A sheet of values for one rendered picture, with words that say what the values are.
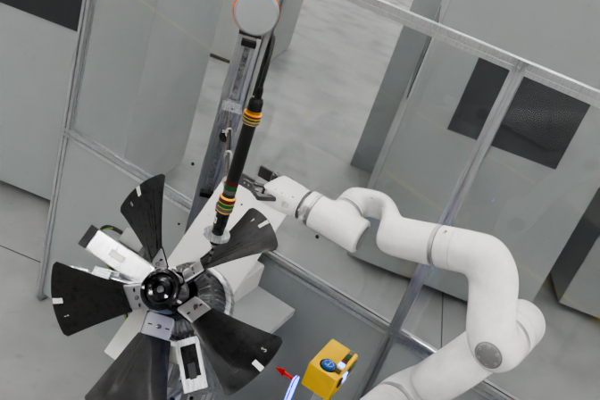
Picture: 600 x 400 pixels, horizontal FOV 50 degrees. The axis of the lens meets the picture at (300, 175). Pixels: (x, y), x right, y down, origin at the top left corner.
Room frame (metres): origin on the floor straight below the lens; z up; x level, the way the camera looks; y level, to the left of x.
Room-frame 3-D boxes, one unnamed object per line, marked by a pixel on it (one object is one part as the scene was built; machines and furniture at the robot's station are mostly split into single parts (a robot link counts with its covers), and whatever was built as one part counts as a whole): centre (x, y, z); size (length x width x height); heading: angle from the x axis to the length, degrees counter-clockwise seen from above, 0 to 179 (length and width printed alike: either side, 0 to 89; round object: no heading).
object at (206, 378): (1.45, 0.10, 0.98); 0.20 x 0.16 x 0.20; 158
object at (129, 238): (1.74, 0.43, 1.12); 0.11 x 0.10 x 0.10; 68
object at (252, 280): (2.05, 0.12, 0.91); 0.17 x 0.16 x 0.11; 158
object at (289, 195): (1.39, 0.01, 1.65); 0.11 x 0.10 x 0.07; 68
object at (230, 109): (2.05, 0.30, 1.53); 0.10 x 0.07 x 0.08; 13
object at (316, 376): (1.58, -0.29, 1.02); 0.16 x 0.10 x 0.11; 158
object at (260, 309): (2.00, 0.06, 0.84); 0.36 x 0.24 x 0.03; 68
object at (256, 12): (2.14, 0.32, 1.88); 0.17 x 0.15 x 0.16; 68
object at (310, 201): (1.36, -0.05, 1.65); 0.09 x 0.03 x 0.08; 158
